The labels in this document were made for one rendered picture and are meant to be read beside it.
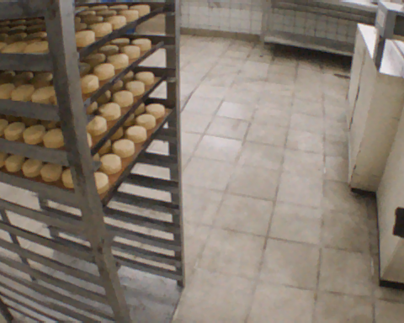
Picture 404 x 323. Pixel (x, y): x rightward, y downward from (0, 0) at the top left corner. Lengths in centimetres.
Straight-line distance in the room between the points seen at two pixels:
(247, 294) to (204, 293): 19
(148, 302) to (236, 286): 45
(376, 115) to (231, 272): 112
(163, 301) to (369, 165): 138
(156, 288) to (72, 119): 109
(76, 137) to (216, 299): 125
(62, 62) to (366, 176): 195
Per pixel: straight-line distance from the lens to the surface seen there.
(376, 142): 211
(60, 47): 51
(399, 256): 170
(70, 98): 53
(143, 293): 152
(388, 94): 199
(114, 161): 76
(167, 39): 93
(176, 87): 97
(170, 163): 109
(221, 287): 172
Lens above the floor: 140
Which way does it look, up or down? 35 degrees down
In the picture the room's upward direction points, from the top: 1 degrees clockwise
